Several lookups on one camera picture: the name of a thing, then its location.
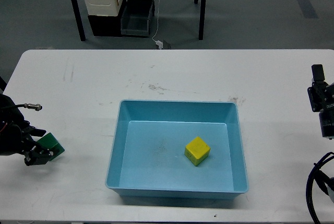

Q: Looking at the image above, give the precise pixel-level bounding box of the white power adapter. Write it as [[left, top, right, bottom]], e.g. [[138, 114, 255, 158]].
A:
[[155, 40, 171, 50]]

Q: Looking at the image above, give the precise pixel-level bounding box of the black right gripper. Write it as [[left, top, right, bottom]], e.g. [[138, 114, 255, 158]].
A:
[[307, 64, 333, 112]]

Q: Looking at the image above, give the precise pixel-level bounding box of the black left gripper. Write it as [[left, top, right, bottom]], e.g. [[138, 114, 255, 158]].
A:
[[1, 121, 59, 166]]

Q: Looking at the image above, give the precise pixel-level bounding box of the green cube block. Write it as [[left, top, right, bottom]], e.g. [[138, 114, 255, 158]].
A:
[[37, 133, 65, 161]]

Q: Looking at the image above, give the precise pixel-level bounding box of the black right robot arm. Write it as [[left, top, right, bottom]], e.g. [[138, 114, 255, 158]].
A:
[[305, 64, 333, 223]]

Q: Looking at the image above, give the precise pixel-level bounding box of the yellow cube block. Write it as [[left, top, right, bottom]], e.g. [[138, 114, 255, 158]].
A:
[[184, 136, 211, 166]]

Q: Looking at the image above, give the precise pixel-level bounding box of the blue plastic center box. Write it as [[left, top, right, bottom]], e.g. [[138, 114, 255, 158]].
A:
[[105, 100, 249, 200]]

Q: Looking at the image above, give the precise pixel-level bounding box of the white hanging cable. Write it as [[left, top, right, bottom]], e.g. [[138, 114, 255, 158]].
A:
[[152, 0, 161, 42]]

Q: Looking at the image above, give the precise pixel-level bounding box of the black table leg left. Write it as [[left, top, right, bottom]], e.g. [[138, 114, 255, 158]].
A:
[[71, 0, 86, 42]]

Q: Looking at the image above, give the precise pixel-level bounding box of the black storage box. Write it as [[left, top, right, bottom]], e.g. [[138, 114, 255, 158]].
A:
[[88, 0, 127, 37]]

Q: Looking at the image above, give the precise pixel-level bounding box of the dark grey plastic bin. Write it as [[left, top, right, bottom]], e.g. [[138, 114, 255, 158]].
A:
[[121, 0, 155, 38]]

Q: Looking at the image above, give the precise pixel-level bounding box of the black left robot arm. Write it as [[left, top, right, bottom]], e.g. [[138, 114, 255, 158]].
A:
[[1, 94, 65, 166]]

